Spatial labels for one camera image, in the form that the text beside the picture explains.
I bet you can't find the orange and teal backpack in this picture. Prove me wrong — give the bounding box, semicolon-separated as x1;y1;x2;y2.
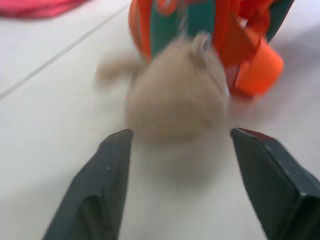
127;0;296;97

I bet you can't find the red fabric item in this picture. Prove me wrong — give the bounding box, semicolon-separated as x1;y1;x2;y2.
0;0;80;20

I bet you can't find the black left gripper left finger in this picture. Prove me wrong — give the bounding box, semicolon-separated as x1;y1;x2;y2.
41;128;134;240

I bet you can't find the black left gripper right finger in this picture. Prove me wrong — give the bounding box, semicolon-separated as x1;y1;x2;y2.
230;127;320;240

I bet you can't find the beige plush toy keychain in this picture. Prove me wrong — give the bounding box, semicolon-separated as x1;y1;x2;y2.
96;32;230;145

